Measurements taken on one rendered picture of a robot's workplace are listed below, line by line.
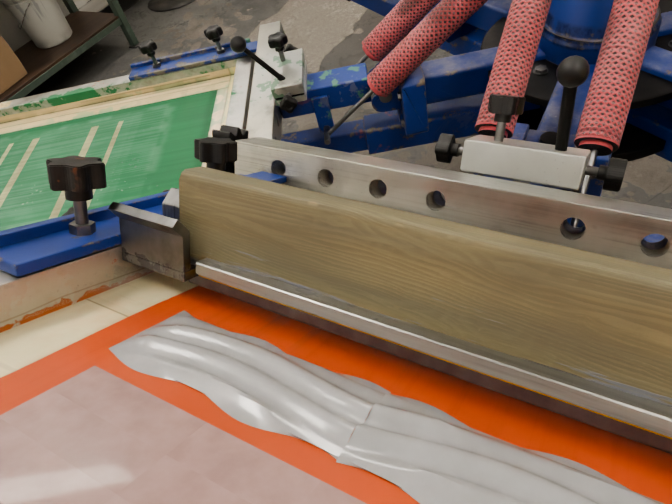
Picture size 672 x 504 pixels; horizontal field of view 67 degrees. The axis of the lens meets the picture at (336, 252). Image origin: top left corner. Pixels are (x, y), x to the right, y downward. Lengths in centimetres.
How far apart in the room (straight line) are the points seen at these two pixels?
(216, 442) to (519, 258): 19
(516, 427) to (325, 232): 17
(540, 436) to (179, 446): 20
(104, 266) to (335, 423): 25
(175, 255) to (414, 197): 27
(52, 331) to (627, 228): 48
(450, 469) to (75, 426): 20
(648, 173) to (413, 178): 187
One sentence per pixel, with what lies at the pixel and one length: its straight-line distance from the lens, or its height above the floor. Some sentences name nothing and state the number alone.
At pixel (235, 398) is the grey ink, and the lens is 32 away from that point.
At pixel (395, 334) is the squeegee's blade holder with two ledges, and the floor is 126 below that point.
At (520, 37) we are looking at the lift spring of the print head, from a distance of 75.
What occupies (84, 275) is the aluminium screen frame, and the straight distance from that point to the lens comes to 45.
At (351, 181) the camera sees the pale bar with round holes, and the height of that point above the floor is 115.
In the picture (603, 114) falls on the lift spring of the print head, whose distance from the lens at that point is 70.
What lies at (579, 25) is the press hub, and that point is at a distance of 99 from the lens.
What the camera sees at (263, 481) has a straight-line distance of 28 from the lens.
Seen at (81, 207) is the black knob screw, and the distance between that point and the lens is 46.
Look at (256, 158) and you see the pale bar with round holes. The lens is 66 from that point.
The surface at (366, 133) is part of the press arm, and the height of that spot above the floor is 92.
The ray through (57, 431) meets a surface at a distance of 32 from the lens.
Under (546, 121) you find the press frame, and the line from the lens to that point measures 87.
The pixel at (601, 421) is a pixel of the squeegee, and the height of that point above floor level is 122.
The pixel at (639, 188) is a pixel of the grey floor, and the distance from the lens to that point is 230.
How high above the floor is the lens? 154
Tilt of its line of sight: 48 degrees down
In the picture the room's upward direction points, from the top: 17 degrees counter-clockwise
